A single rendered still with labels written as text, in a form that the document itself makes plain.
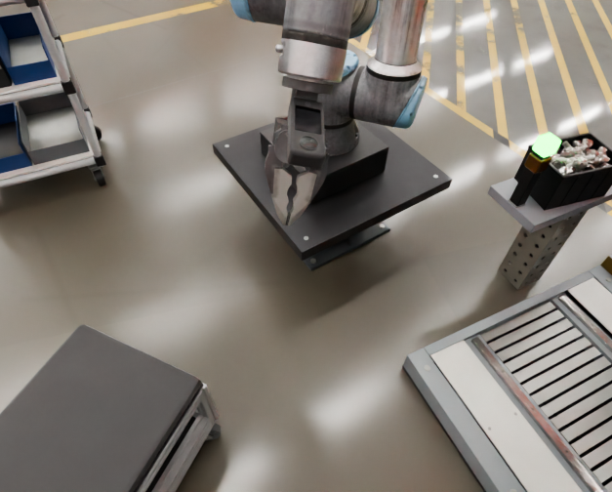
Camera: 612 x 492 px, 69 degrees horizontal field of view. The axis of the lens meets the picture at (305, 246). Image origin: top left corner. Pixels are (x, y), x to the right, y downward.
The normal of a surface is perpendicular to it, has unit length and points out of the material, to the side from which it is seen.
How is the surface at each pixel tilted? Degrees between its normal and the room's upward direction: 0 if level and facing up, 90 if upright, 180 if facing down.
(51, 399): 0
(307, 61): 63
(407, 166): 0
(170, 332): 0
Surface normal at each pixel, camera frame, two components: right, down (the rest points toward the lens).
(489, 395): 0.01, -0.65
